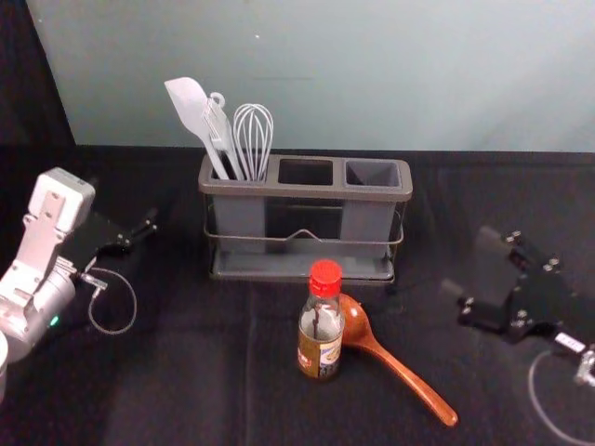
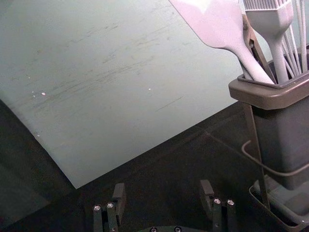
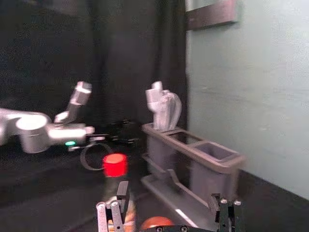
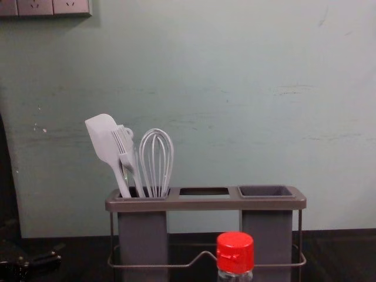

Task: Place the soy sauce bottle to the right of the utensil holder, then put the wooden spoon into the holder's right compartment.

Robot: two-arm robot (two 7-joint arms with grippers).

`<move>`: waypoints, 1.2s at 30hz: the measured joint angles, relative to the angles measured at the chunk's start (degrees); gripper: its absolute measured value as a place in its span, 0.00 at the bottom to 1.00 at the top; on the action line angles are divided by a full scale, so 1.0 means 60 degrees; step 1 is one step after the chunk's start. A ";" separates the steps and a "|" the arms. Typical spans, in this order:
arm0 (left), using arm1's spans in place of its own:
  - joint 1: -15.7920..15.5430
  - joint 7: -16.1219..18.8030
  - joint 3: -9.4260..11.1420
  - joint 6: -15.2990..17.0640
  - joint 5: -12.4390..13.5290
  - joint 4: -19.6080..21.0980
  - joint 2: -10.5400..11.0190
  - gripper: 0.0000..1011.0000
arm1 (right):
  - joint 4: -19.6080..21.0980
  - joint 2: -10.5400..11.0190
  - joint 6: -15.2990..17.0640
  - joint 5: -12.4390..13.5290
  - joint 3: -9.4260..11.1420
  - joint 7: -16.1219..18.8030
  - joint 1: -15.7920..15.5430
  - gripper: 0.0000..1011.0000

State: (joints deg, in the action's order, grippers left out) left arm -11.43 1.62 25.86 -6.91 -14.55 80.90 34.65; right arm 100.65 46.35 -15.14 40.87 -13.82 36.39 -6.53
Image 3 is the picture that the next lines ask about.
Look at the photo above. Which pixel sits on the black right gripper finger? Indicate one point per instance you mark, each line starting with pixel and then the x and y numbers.
pixel 228 212

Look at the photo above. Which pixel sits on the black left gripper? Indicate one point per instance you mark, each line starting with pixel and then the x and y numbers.
pixel 116 135

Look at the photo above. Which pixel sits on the red cylindrical cup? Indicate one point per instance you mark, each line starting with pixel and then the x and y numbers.
pixel 115 165

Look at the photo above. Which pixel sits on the orange round object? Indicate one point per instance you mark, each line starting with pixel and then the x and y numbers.
pixel 155 222

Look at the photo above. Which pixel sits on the grey compartment organizer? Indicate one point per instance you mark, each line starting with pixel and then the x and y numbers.
pixel 207 166

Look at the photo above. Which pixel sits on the grey base tray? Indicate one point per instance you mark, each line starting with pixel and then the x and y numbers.
pixel 173 200

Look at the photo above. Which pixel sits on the black table cloth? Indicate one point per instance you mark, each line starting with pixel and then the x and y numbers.
pixel 36 193

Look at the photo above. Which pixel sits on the white charger adapter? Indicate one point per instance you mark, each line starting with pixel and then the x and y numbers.
pixel 154 101

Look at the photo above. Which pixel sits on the black curtain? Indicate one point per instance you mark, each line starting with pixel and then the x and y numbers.
pixel 120 60

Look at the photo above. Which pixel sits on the dark wall frame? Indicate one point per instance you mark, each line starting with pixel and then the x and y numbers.
pixel 212 14

